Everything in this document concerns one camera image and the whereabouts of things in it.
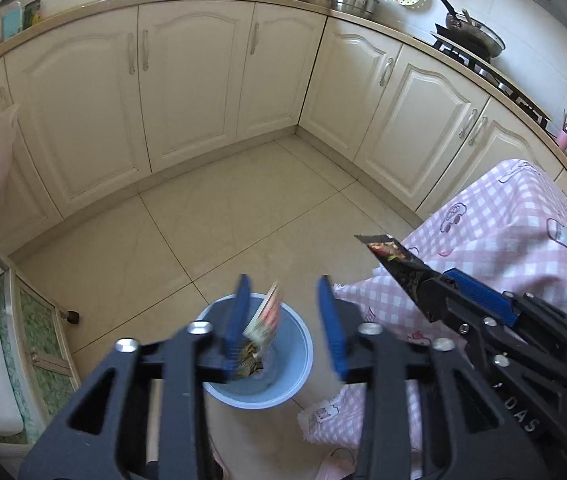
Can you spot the dark snack wrapper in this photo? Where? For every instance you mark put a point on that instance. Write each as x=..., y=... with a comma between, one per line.
x=398, y=261

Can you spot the red and white snack wrapper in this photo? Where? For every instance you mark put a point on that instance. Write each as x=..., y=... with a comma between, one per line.
x=266, y=322

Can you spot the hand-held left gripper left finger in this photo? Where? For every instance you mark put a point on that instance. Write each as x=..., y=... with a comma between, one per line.
x=241, y=320

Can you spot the black door stopper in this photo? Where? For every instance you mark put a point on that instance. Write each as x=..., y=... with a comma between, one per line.
x=72, y=317

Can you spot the crumpled dark wrapper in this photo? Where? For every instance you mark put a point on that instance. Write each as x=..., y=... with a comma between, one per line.
x=251, y=362

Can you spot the pink checked tablecloth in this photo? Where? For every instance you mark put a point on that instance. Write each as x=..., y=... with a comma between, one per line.
x=503, y=220

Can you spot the blue trash bin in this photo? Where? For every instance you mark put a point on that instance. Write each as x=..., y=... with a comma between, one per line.
x=288, y=355

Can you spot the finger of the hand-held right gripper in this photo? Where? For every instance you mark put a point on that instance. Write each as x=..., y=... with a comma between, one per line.
x=483, y=296
x=443, y=305

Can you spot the cream lower kitchen cabinets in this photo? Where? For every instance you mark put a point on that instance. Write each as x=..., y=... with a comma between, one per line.
x=188, y=85

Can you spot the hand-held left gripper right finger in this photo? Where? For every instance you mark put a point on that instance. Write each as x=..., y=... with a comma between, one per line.
x=332, y=330

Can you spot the pink utensil holder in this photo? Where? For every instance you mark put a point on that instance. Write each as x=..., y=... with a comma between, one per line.
x=563, y=141

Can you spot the black gas stove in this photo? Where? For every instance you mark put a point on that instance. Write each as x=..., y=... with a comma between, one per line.
x=488, y=72

